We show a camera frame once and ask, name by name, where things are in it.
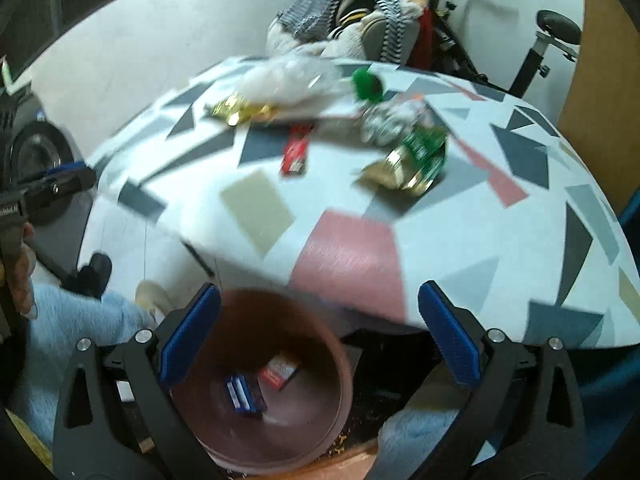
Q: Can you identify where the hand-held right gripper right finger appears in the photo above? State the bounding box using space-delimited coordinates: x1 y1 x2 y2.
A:
367 280 587 480

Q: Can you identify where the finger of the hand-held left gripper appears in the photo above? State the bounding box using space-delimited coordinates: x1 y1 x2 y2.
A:
22 162 99 209

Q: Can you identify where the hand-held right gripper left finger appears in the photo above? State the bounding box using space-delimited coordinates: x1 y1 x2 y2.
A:
52 282 223 480

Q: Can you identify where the brown round trash bin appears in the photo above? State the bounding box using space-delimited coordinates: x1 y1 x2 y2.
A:
167 287 353 476

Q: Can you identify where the green and gold snack packet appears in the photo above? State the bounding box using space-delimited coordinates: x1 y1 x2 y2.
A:
360 125 448 198

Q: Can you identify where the gold foil wrapper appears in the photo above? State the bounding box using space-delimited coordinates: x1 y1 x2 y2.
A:
205 92 281 128

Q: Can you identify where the red snack packet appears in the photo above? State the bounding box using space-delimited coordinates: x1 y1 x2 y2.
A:
280 125 313 177

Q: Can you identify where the clear plastic wrapper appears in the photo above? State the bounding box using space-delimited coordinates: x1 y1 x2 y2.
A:
360 97 436 148

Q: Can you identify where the clear plastic bag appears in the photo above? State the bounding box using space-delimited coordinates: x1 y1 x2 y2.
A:
235 52 351 111

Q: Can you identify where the green fluffy ball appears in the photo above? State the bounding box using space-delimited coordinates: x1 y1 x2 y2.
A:
350 66 388 103

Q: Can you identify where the person's left hand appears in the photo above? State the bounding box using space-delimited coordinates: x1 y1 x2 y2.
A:
2 225 38 319

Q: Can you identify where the beige slipper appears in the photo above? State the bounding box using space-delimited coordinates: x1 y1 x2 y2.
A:
135 280 176 326

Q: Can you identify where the blue small box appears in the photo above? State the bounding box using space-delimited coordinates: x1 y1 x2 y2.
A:
225 374 268 416

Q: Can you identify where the black slipper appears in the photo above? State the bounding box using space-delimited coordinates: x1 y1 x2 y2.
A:
75 252 113 298

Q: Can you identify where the red and white carton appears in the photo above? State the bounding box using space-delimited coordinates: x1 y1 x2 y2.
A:
257 352 301 391

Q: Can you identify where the person's right leg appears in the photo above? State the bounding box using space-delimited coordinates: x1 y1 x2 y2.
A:
380 405 481 467

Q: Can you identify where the person's leg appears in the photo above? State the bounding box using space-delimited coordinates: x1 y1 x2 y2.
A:
380 405 481 467
10 282 157 456

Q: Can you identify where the person's left leg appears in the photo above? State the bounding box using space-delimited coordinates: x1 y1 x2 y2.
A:
10 282 157 456

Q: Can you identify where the dark glass door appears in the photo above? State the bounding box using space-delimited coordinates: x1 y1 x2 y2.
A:
0 0 96 76

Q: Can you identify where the black exercise bike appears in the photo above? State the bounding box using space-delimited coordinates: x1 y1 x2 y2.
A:
420 0 583 101

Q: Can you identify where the red garment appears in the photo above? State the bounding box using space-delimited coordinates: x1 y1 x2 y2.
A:
407 7 438 68

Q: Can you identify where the cream fluffy garment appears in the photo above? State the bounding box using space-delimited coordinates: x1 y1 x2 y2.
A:
265 20 366 58

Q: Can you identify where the dark jacket with yellow stripes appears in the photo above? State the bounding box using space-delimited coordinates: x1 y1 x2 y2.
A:
330 0 416 61

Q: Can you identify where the black white striped garment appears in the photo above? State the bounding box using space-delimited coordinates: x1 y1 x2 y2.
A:
277 0 418 63

